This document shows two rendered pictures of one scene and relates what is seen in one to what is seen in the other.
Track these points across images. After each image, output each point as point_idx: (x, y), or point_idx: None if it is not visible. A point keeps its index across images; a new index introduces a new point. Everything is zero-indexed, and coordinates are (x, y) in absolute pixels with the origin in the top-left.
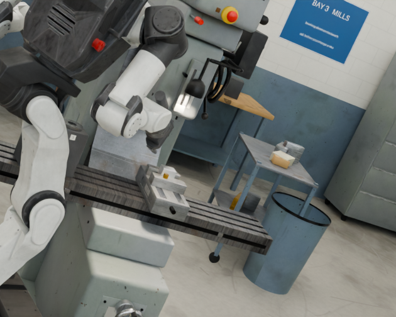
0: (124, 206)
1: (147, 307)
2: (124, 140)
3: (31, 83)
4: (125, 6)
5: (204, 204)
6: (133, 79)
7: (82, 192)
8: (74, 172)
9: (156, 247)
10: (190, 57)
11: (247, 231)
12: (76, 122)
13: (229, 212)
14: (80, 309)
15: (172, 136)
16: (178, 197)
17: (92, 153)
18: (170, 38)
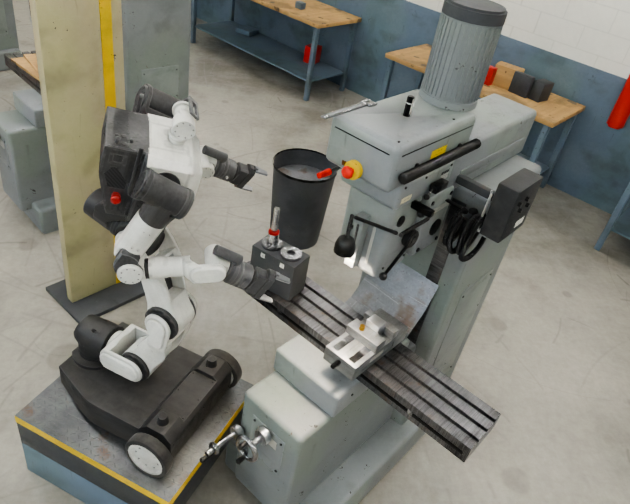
0: (321, 343)
1: (285, 445)
2: (397, 278)
3: (114, 220)
4: (133, 165)
5: (431, 373)
6: (123, 233)
7: (289, 317)
8: (305, 297)
9: (322, 394)
10: (361, 209)
11: (442, 424)
12: (298, 252)
13: (458, 393)
14: (242, 416)
15: (448, 287)
16: (360, 353)
17: (363, 282)
18: (141, 200)
